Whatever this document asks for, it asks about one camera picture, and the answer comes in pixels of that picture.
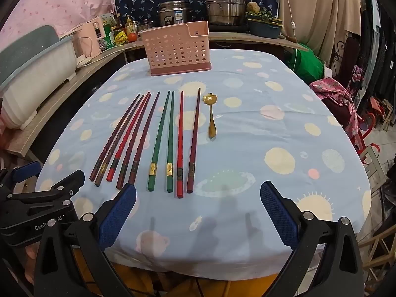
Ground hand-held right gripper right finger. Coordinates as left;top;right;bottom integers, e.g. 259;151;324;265
260;180;364;297

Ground green plastic bag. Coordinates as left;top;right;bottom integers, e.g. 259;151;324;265
285;43;325;84

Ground pink perforated utensil basket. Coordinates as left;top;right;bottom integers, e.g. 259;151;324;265
138;21;213;77

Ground pink dotted sheet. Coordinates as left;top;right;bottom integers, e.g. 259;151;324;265
0;0;124;41

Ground white cord with switch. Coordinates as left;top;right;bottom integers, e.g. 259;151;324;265
283;0;299;38

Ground rack of hanging clothes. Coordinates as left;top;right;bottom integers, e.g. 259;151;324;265
356;0;396;99

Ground pink electric kettle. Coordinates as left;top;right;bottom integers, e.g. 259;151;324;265
73;16;107;64

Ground gold flower spoon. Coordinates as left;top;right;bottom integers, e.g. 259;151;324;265
202;93;217;140

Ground steel steamer pot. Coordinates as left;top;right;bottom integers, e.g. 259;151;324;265
204;0;254;27

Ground black induction cooker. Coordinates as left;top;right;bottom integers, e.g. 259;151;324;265
209;24;248;32

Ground blue printed tablecloth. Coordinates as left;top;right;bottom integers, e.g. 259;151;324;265
35;49;372;277

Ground person's left hand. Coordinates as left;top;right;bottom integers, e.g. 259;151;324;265
24;244;39;285

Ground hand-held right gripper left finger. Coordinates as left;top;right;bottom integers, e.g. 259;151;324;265
33;183;137;297

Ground green can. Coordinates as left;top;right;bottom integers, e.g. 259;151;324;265
103;25;116;50

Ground steel rice cooker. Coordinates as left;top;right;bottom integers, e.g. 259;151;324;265
158;1;195;27

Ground pink floral cloth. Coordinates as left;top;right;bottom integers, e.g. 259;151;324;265
311;77;366;149

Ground dark wooden chair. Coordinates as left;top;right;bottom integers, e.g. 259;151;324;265
332;37;361;87

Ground blue basin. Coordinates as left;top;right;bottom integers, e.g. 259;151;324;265
246;19;283;39

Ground dark brown chopstick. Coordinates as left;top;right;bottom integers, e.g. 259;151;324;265
89;93;142;182
94;94;146;187

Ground beige curtain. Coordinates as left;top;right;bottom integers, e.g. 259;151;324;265
277;0;362;62

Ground white tub with blue lid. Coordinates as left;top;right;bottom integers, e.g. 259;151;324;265
0;25;78;130

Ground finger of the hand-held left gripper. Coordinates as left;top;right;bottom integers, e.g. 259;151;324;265
0;161;43;192
7;170;86;205

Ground green leafy vegetables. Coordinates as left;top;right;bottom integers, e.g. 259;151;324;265
246;8;273;22

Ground dark red chopstick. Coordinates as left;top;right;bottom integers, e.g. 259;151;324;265
128;91;161;186
116;93;153;190
186;88;201;194

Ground green chopstick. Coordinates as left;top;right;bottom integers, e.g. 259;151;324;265
147;91;171;192
166;91;175;193

